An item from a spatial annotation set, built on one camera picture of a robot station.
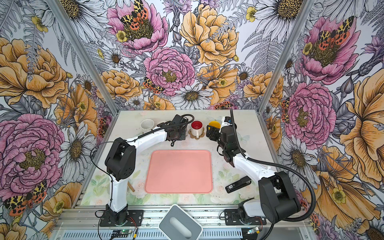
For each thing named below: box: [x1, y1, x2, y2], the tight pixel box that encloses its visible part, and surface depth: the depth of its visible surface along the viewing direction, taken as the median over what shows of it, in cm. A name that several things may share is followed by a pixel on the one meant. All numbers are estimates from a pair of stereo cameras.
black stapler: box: [225, 175, 252, 194], surface depth 84 cm
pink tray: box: [145, 149, 213, 194], surface depth 94 cm
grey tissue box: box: [158, 204, 203, 240], surface depth 70 cm
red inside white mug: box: [190, 120, 204, 139], surface depth 104 cm
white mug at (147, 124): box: [140, 119, 155, 130], surface depth 104 cm
